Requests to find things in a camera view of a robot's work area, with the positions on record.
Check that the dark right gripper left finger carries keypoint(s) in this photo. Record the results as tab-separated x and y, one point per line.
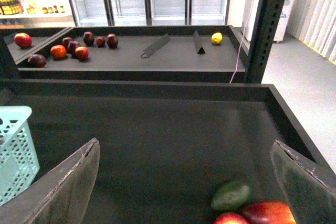
60	196

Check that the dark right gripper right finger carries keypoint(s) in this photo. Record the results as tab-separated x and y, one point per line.
309	188

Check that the light blue plastic basket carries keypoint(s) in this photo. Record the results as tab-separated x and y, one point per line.
19	162

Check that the red yellow apple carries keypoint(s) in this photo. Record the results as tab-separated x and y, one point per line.
230	218

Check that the red apple in group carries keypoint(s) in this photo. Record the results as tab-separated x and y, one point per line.
82	53

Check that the red apple far left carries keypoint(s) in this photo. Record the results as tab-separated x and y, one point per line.
23	40

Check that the dark red apple back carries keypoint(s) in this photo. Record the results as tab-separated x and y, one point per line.
88	38

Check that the dark red apple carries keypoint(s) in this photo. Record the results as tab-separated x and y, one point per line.
112	41
88	38

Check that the dark red apple right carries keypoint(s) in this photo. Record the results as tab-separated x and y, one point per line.
112	41

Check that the red orange mango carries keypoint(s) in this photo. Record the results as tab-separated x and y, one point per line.
268	212

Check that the green avocado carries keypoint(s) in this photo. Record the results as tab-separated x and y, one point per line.
231	196

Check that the black near display tray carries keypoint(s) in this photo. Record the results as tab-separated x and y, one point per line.
165	148

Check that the black display tray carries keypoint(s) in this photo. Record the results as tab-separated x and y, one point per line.
176	61
165	148

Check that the dark plum front left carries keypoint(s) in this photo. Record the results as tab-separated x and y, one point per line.
37	61

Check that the orange red fruit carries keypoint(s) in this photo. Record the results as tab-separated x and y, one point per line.
58	52

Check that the dark purple plum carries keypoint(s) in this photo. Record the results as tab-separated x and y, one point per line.
72	46

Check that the dark red plum left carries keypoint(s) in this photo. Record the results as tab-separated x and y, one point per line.
66	41

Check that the small dark red fruit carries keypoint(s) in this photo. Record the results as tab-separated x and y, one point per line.
100	42

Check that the black far display tray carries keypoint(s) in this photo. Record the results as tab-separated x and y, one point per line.
176	61

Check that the flat black metal divider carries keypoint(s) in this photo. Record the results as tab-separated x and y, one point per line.
154	47

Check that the triangular black metal divider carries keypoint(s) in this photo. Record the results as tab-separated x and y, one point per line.
198	43

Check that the yellow lemon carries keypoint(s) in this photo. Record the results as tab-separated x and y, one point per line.
216	38

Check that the shelf with bottled goods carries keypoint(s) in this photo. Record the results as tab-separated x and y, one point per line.
36	14

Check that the white chest freezer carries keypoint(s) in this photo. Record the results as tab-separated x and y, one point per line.
249	17

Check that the black perforated metal post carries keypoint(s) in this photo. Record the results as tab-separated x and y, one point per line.
267	19

